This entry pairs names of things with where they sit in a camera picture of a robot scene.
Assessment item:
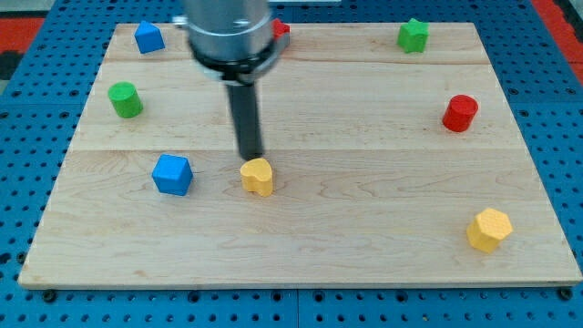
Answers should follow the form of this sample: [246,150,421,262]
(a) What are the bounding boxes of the yellow heart block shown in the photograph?
[240,158,273,197]

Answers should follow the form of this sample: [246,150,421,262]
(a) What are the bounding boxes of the green star block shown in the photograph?
[396,18,429,53]

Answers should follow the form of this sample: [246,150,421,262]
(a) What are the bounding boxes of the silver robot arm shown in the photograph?
[172,0,291,86]

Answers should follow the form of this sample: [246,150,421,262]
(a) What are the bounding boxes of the wooden board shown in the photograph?
[18,23,582,290]

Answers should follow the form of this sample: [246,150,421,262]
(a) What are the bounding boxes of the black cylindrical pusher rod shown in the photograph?
[226,84,263,160]

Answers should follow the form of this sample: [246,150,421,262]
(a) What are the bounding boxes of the green cylinder block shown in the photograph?
[107,81,143,118]

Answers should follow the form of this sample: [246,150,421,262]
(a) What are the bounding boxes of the yellow hexagon block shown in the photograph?
[466,208,514,253]

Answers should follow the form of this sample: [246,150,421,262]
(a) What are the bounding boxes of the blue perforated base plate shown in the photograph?
[1,0,582,327]

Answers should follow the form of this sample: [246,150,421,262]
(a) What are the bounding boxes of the blue cube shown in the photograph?
[151,154,193,196]

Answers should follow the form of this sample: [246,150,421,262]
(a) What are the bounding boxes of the red block behind arm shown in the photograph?
[271,18,291,39]

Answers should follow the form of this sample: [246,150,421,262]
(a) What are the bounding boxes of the blue pentagon block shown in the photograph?
[134,21,165,54]

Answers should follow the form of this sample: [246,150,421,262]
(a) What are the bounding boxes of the red cylinder block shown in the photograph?
[442,95,479,132]

